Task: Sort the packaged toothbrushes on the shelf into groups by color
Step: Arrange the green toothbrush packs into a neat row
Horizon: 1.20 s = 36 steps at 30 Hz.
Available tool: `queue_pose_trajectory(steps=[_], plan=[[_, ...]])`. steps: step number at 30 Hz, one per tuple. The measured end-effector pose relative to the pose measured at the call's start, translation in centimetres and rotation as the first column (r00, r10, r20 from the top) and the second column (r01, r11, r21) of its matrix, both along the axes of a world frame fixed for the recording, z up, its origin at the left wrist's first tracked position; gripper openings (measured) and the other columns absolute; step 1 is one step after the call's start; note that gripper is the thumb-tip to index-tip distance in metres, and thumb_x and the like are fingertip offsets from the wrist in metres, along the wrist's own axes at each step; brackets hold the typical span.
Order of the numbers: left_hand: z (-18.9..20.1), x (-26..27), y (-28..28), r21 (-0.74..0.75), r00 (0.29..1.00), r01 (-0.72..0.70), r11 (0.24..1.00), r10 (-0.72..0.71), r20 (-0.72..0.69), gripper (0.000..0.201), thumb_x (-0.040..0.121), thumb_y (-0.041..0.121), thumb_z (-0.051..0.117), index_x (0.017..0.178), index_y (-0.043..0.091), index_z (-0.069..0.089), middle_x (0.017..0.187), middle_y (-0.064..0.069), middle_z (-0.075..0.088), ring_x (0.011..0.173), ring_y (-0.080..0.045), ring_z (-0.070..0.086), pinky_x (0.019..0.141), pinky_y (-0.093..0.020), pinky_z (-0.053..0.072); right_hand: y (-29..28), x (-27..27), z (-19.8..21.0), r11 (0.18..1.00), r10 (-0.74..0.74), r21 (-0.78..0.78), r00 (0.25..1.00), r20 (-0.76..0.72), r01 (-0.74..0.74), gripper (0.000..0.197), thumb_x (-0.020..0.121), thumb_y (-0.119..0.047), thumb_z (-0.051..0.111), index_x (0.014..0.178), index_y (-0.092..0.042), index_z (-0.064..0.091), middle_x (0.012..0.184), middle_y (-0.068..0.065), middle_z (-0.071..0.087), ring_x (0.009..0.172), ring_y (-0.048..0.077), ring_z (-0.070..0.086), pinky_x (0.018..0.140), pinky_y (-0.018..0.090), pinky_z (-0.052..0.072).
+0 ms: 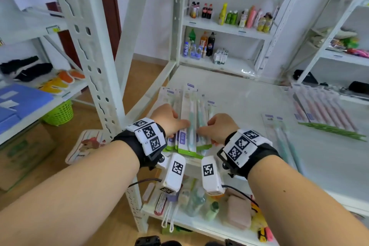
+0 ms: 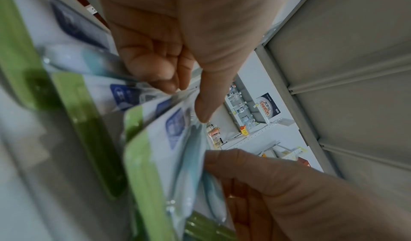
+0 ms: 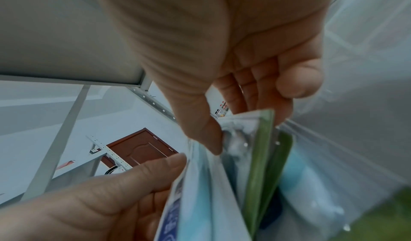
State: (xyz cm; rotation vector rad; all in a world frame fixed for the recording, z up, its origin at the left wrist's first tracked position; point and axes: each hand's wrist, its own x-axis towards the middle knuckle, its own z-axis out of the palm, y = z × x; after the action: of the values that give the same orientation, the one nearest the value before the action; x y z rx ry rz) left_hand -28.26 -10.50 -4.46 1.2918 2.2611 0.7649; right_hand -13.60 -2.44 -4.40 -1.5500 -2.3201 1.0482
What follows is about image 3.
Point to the person's left hand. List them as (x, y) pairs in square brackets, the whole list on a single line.
[(80, 209)]

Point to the person's right hand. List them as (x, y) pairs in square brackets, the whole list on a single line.
[(208, 32)]

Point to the white metal shelf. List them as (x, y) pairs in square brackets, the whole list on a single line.
[(64, 32)]

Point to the row of green toothbrush packets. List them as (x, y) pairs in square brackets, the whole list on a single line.
[(257, 171)]

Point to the white stationery rack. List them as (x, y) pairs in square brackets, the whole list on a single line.
[(109, 153)]

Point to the row of colourful bottles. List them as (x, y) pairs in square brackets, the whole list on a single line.
[(222, 109)]

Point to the red-brown wooden door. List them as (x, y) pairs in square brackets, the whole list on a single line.
[(138, 146)]

